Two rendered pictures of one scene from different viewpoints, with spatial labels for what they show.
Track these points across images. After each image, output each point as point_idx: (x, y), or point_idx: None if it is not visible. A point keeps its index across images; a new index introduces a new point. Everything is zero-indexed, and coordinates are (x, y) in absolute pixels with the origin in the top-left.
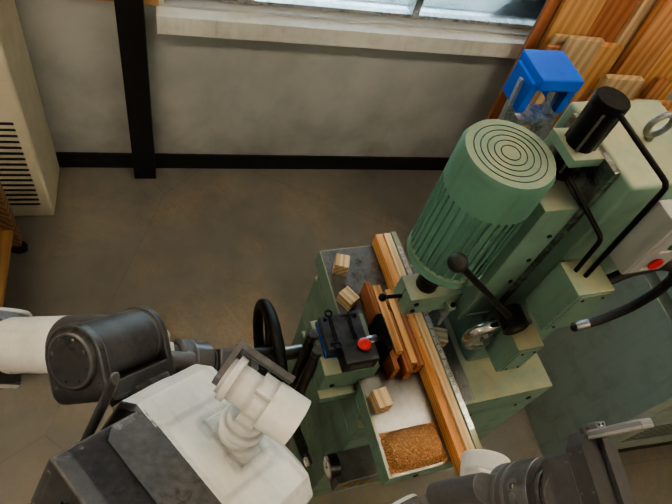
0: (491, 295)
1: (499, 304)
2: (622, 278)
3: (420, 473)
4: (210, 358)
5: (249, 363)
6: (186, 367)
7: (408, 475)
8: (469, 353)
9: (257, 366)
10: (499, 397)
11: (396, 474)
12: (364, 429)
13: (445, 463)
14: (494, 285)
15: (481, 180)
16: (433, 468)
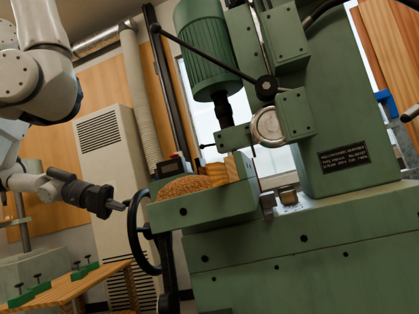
0: (207, 54)
1: (226, 63)
2: (317, 7)
3: (187, 207)
4: (86, 183)
5: (106, 186)
6: (65, 176)
7: (169, 204)
8: (309, 186)
9: (122, 205)
10: (350, 200)
11: (155, 202)
12: (188, 242)
13: (211, 187)
14: (253, 87)
15: (173, 13)
16: (196, 193)
